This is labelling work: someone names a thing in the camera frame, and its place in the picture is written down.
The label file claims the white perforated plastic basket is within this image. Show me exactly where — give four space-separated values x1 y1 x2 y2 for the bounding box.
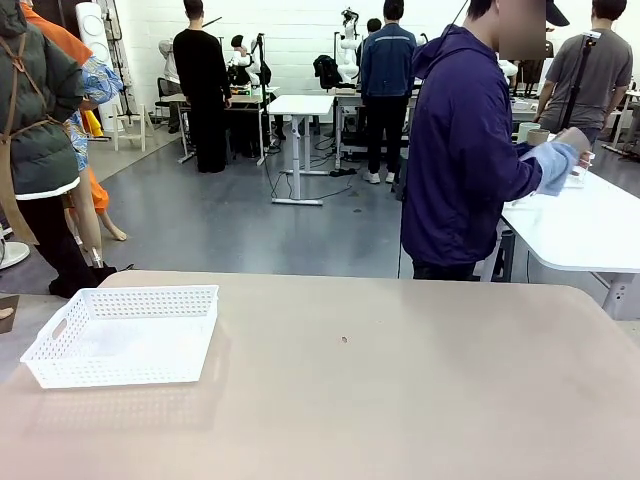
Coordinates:
19 284 220 390

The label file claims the blue cleaning cloth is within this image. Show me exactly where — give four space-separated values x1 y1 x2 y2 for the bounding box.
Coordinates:
519 142 581 197

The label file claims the white standing desk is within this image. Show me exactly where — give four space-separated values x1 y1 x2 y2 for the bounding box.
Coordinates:
267 94 335 207

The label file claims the person in purple jacket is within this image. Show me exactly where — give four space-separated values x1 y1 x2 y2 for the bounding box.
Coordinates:
399 0 571 281

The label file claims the person in blue denim jacket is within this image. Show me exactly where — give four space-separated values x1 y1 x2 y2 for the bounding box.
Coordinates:
358 0 419 185

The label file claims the person in black clothes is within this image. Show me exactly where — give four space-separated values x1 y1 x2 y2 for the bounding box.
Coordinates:
172 0 234 175

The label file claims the black chair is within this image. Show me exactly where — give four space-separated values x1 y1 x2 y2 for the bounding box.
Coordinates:
154 77 190 132

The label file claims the white wooden step stool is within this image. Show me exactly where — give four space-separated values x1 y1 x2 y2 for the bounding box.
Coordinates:
110 102 156 152

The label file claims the mannequin in orange clothing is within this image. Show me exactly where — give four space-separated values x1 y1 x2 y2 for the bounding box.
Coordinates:
22 0 129 271

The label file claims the white side table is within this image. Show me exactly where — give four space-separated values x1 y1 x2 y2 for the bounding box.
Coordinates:
499 164 640 321

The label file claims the person in green vest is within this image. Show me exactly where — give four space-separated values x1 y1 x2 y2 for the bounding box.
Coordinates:
0 0 119 300

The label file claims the white tower air purifier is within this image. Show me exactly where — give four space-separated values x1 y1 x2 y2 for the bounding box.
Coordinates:
74 2 124 137

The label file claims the white round fan base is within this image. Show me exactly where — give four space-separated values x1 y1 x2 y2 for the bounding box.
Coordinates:
0 239 31 271

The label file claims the brown board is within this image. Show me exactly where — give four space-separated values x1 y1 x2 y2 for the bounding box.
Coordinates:
0 294 21 335

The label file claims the person in grey t-shirt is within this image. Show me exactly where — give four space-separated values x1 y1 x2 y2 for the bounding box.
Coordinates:
532 0 635 146

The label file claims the black camera tripod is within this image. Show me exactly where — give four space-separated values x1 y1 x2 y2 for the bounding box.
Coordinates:
559 30 601 132

